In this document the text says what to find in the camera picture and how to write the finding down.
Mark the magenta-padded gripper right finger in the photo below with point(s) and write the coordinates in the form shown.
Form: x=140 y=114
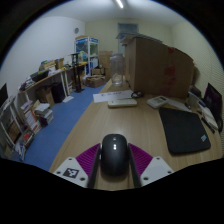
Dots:
x=156 y=170

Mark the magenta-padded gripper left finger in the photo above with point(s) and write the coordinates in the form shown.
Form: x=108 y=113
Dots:
x=68 y=171

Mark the black computer mouse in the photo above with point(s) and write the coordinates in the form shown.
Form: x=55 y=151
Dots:
x=114 y=155

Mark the black mouse pad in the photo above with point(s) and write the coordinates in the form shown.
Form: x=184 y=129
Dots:
x=183 y=131

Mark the cluttered shelf unit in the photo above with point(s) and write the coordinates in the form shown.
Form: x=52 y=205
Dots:
x=23 y=123

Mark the white paper sheet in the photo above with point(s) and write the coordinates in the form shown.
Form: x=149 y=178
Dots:
x=178 y=105
x=106 y=96

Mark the black marker pen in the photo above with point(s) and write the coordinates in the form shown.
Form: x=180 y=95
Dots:
x=208 y=125

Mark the white open book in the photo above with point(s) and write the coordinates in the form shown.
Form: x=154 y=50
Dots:
x=209 y=116

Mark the black monitor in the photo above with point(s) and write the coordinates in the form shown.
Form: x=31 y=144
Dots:
x=213 y=103

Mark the open low cardboard box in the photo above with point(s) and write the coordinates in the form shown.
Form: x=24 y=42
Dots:
x=95 y=81

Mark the black tall stand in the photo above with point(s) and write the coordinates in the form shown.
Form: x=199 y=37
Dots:
x=77 y=73

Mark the large brown cardboard box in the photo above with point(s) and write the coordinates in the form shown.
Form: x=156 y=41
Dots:
x=156 y=66

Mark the clear glass jar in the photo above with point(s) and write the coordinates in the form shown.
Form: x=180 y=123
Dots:
x=117 y=70

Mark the stacked brown cardboard boxes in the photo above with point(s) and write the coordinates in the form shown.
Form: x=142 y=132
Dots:
x=105 y=63

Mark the blue white glass cabinet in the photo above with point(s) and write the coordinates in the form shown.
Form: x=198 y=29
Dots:
x=87 y=53

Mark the stack of papers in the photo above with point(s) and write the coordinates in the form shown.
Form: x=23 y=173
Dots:
x=133 y=36

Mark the grey door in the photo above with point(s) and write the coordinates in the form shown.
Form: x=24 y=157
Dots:
x=127 y=28

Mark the ceiling tube light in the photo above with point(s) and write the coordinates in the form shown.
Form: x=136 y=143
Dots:
x=119 y=4

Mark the round wall clock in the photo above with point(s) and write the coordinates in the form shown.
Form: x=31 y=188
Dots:
x=76 y=30

